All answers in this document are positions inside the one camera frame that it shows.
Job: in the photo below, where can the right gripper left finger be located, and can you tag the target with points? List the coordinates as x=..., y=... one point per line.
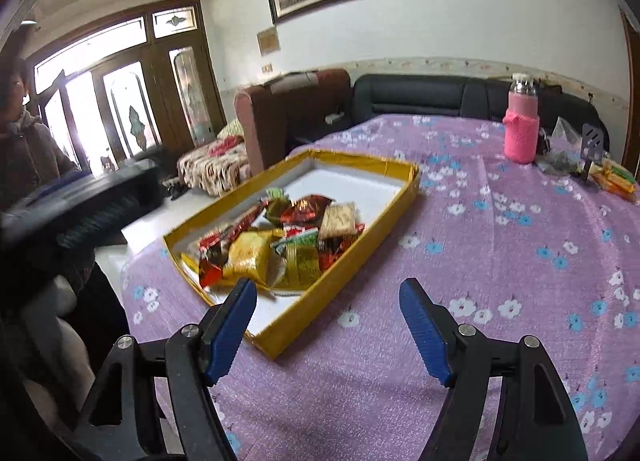
x=120, y=419

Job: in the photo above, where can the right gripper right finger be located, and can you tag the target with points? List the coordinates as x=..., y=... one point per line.
x=535, y=419

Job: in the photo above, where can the green gold snack packet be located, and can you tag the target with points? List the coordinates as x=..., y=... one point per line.
x=297, y=263

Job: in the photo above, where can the red candy wrapper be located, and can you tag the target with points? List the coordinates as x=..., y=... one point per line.
x=213, y=251

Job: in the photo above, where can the person in brown coat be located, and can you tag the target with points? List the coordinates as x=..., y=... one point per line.
x=30, y=157

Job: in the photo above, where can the purple floral tablecloth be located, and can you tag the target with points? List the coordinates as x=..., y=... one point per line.
x=332, y=373

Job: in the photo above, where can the patterned blanket daybed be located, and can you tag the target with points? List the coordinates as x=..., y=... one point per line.
x=219, y=166

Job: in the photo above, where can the wooden glass door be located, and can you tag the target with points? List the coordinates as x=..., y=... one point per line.
x=134, y=83

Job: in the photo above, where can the large yellow snack bag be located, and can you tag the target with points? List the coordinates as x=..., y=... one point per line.
x=248, y=257

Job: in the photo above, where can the yellow cardboard tray box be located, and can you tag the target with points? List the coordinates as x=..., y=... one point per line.
x=320, y=240

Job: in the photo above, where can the green small snack packet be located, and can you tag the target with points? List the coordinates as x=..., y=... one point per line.
x=275, y=193

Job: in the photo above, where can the orange green snack packs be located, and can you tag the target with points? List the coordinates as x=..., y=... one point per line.
x=614, y=178

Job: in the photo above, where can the dark red foil snack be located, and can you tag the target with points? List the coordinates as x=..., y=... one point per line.
x=306, y=210

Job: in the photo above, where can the clear plastic bag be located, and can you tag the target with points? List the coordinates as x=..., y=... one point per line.
x=558, y=149

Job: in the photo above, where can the red snack packet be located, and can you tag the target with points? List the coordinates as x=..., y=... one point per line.
x=331, y=250

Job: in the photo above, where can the maroon armchair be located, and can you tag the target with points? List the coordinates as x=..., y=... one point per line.
x=291, y=111

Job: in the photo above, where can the beige cracker packet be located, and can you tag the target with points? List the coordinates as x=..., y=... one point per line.
x=339, y=221

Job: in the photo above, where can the black phone stand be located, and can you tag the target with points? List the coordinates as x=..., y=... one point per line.
x=592, y=149

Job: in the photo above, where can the pink knit-sleeved bottle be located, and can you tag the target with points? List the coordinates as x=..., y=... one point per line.
x=521, y=121

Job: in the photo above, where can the black leather sofa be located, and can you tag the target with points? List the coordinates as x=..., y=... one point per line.
x=461, y=96

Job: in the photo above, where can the small framed wall plaque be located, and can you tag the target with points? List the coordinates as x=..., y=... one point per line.
x=268, y=41

